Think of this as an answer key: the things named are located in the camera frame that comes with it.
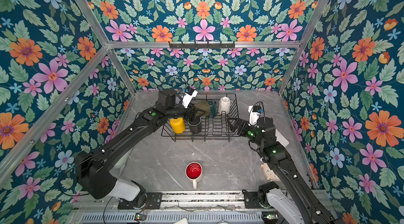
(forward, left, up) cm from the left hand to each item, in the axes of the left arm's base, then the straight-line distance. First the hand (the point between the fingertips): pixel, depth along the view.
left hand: (203, 105), depth 72 cm
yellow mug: (+3, +15, -20) cm, 25 cm away
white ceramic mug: (+15, -13, -19) cm, 28 cm away
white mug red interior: (-22, +7, -28) cm, 36 cm away
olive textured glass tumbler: (+1, 0, -1) cm, 2 cm away
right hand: (-6, -14, -4) cm, 16 cm away
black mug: (+1, +6, -20) cm, 21 cm away
